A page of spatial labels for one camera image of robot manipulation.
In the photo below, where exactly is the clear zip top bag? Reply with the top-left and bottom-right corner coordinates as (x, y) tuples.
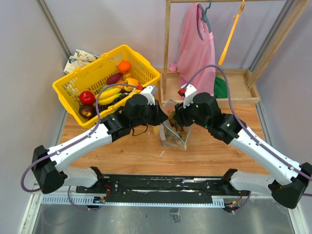
(153, 99), (192, 151)

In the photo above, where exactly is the brown longan bunch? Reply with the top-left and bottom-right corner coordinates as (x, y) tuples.
(164, 111), (191, 150)

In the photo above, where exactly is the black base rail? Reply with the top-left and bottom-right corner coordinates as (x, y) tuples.
(75, 174), (249, 209)

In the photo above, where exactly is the pink shirt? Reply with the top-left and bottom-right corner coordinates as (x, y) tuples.
(169, 3), (215, 86)

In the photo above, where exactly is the orange fruit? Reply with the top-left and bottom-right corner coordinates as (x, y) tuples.
(117, 61), (132, 74)

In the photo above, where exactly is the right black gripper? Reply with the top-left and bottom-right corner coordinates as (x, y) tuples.
(174, 96), (210, 130)

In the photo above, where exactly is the yellow clothes hanger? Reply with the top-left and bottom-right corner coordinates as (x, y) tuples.
(218, 0), (245, 66)

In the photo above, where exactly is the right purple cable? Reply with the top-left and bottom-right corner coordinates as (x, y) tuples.
(181, 64), (312, 197)

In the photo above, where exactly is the dark grape bunch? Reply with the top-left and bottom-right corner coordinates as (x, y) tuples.
(98, 93), (129, 112)

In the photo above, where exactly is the aluminium frame post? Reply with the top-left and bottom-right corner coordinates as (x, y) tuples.
(249, 0), (296, 72)
(36, 0), (71, 57)

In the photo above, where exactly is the purple cable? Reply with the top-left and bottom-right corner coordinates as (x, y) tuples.
(20, 83), (143, 193)
(181, 64), (312, 197)

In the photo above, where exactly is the purple sweet potato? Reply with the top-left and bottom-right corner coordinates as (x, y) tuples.
(106, 73), (123, 85)

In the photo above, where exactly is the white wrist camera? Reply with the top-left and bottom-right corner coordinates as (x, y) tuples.
(140, 85), (158, 105)
(178, 84), (197, 109)

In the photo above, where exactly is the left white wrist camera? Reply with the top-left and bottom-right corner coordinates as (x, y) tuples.
(140, 85), (158, 105)

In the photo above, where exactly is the teal clothes hanger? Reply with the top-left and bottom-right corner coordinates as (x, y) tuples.
(196, 0), (212, 41)

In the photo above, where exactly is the patterned cloth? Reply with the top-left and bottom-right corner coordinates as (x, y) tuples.
(64, 49), (100, 74)

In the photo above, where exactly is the wooden clothes rack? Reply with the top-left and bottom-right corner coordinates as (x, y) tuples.
(158, 0), (311, 105)

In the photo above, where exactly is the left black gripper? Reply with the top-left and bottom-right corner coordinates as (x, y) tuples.
(131, 99), (169, 128)

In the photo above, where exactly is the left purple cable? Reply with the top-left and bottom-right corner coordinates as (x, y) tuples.
(20, 83), (143, 193)

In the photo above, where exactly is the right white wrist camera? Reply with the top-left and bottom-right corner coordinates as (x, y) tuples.
(178, 84), (197, 109)

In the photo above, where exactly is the yellow bell pepper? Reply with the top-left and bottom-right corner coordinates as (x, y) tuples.
(123, 78), (139, 92)

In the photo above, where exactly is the left aluminium frame post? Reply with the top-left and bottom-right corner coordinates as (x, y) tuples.
(36, 0), (71, 57)

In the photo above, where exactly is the bright red apple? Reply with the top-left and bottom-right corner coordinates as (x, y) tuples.
(79, 91), (96, 105)

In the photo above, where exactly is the yellow banana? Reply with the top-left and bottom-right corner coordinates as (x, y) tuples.
(95, 87), (121, 100)

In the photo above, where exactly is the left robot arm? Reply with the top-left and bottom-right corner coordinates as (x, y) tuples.
(31, 94), (168, 194)

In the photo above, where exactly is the yellow lemon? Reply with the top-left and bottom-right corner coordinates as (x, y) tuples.
(153, 126), (160, 136)

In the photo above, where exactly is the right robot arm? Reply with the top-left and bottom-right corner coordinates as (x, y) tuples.
(173, 93), (312, 209)

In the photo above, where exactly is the green cloth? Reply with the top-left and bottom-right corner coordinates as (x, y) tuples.
(214, 77), (228, 98)

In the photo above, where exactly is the yellow plastic basket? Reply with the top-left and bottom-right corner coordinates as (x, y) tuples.
(53, 44), (160, 129)

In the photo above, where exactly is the right aluminium frame post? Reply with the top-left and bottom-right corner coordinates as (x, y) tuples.
(249, 0), (296, 72)

